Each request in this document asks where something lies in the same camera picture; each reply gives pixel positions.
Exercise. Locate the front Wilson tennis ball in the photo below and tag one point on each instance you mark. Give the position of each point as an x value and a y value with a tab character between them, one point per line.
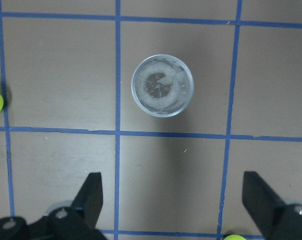
234	237

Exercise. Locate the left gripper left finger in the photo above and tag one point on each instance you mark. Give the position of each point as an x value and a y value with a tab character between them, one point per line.
88	202

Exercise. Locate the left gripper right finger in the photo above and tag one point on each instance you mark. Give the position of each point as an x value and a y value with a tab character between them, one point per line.
273	217

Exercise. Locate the clear tennis ball can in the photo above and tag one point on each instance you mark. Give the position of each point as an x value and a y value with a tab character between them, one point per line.
162	86

